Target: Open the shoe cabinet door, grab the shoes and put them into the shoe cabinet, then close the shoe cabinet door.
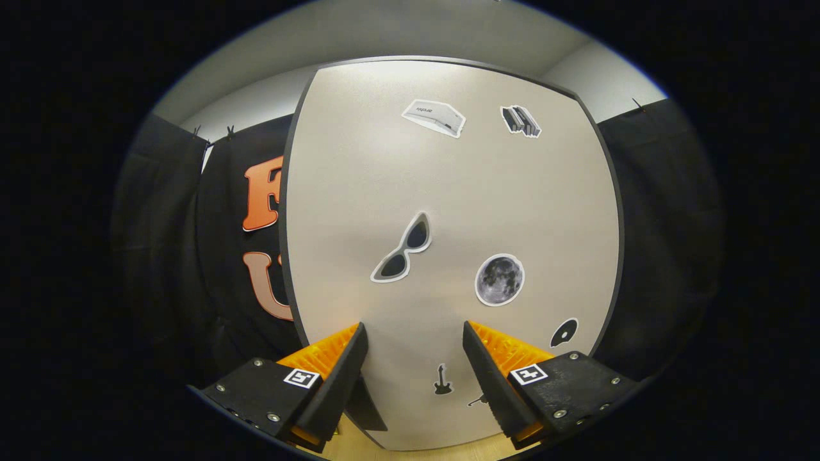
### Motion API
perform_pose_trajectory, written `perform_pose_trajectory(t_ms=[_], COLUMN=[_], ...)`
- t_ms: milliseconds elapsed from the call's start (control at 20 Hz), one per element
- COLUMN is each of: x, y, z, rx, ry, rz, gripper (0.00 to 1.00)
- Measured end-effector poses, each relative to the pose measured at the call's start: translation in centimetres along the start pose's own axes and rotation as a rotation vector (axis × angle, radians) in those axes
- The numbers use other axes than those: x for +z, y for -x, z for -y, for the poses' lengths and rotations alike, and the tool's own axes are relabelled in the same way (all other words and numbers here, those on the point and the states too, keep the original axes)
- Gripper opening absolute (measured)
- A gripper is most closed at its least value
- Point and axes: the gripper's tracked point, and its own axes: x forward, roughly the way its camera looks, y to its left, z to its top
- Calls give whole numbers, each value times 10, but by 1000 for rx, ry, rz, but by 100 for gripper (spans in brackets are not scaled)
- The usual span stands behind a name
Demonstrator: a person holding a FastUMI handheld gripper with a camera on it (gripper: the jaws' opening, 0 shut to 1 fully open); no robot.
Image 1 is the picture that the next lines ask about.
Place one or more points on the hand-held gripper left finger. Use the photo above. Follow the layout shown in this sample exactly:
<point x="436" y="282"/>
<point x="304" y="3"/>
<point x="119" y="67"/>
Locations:
<point x="339" y="381"/>

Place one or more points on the grey shoe cabinet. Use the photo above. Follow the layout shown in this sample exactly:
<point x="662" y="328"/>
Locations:
<point x="619" y="224"/>

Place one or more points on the beige shoe cabinet door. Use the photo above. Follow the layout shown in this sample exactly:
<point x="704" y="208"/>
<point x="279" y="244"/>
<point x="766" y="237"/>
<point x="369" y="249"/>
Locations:
<point x="448" y="192"/>

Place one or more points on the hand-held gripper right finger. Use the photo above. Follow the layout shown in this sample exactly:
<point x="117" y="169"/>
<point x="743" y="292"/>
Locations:
<point x="492" y="378"/>

